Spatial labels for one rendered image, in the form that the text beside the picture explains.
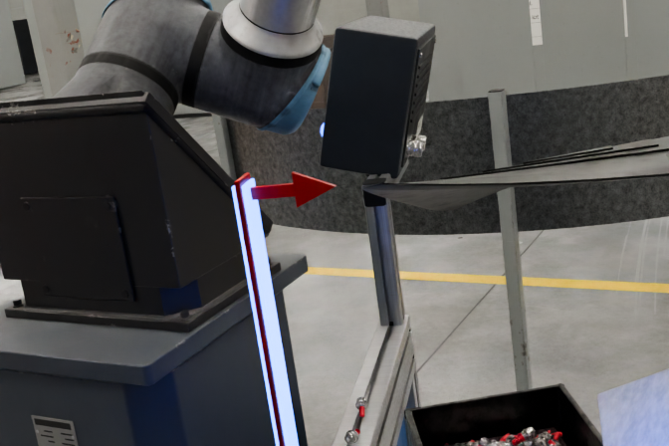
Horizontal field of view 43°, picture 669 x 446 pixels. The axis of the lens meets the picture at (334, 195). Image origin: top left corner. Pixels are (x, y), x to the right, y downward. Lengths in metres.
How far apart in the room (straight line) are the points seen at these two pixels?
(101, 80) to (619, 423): 0.61
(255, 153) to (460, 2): 4.39
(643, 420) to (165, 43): 0.64
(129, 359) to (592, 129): 1.84
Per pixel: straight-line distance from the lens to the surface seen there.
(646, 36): 6.75
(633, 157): 0.52
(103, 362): 0.83
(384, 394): 0.98
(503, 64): 7.03
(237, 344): 0.93
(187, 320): 0.86
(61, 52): 7.19
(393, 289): 1.13
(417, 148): 1.16
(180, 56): 0.98
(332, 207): 2.70
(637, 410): 0.61
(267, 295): 0.59
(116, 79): 0.94
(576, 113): 2.45
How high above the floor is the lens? 1.31
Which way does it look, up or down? 14 degrees down
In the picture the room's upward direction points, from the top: 8 degrees counter-clockwise
